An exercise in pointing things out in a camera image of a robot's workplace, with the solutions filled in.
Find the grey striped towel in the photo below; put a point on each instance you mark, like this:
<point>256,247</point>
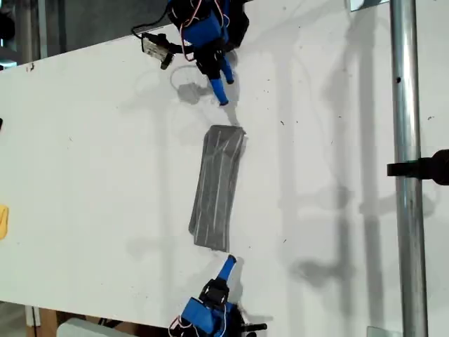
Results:
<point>215,189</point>

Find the white box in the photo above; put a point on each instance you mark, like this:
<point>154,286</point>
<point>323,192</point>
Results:
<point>80,330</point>

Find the wooden board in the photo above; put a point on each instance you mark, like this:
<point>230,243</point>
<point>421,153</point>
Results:
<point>47,321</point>

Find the dark round object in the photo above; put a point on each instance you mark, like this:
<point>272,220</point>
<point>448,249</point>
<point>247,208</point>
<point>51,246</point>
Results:
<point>5,24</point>

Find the black clamp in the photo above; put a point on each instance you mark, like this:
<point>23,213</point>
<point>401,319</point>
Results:
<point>421,168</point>

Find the yellow object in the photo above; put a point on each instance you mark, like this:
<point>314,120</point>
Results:
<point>3,224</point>

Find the black camera stalk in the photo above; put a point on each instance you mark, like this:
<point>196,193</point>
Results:
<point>175,46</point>

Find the steel post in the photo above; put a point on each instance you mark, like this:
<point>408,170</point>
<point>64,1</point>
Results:
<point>407,105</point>

